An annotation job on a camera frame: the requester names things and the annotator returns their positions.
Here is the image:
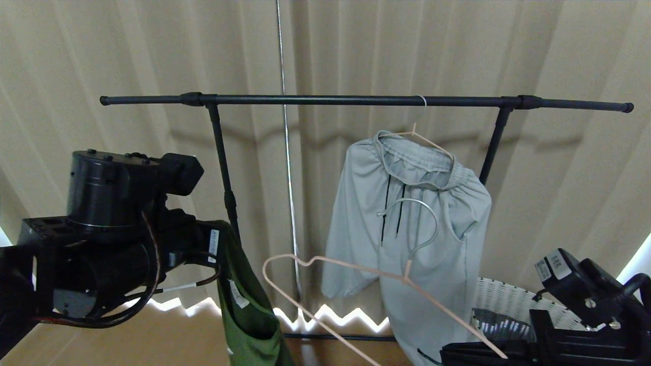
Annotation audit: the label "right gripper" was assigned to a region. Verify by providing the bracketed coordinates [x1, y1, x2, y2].
[530, 309, 651, 366]

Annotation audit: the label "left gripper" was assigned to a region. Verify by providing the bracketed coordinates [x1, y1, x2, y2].
[153, 212, 227, 270]

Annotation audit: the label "green garment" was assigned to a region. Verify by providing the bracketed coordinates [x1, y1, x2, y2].
[216, 221, 297, 366]

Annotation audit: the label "pale grey shorts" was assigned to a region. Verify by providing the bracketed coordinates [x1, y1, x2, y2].
[321, 131, 493, 366]

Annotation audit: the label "pink clothes hanger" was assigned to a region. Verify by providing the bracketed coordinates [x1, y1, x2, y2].
[394, 95, 455, 164]
[262, 198, 509, 366]

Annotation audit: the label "white laundry basket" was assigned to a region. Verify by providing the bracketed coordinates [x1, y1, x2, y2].
[470, 277, 586, 347]

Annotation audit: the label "black clothes rack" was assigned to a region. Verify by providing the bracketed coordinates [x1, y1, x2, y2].
[100, 92, 635, 342]

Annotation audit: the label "beige curtain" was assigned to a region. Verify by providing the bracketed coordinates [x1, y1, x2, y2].
[0, 0, 651, 326]

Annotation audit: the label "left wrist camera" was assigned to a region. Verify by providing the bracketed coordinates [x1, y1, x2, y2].
[160, 152, 205, 197]

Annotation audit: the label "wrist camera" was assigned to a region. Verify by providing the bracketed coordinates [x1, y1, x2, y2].
[160, 152, 205, 197]
[534, 248, 644, 332]

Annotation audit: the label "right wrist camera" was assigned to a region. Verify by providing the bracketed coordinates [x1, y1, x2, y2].
[534, 248, 644, 332]

